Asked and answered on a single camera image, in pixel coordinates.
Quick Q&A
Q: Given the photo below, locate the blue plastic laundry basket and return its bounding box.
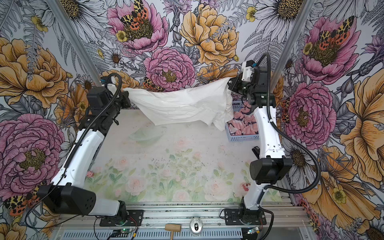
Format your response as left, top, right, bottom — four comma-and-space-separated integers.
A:
226, 101, 259, 142

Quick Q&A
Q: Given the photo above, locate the white printed t-shirt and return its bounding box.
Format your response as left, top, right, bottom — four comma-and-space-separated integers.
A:
124, 77, 234, 131

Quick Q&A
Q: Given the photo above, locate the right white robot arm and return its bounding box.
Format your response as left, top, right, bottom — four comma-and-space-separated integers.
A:
228, 60, 293, 218

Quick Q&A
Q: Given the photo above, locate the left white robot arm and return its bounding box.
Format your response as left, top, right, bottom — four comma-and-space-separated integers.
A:
37, 84, 129, 221

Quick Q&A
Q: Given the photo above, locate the left green circuit board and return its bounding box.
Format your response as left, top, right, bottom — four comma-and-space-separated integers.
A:
110, 229, 137, 238

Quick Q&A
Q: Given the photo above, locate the green circuit board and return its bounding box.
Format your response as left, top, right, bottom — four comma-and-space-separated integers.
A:
110, 229, 137, 238
247, 227, 261, 235

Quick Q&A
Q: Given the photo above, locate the right green circuit board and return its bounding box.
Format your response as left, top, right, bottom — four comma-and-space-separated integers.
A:
247, 227, 261, 235

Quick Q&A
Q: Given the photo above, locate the wooden mallet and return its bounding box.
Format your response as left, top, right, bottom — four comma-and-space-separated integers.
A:
165, 224, 182, 240

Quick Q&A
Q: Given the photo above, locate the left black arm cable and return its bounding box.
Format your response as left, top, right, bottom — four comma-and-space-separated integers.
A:
23, 72, 123, 230

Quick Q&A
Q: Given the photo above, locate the right black corrugated cable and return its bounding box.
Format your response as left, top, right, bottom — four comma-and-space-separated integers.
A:
256, 52, 322, 240

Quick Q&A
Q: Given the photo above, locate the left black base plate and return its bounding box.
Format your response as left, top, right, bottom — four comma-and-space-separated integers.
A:
99, 210, 144, 227

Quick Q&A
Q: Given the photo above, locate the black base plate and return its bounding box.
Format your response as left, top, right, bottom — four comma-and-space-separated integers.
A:
221, 209, 267, 226
99, 210, 144, 227

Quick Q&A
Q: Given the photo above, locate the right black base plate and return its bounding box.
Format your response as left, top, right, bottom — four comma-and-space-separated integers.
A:
221, 209, 267, 226

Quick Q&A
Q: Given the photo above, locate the aluminium front rail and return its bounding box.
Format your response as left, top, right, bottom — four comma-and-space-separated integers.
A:
54, 202, 310, 235

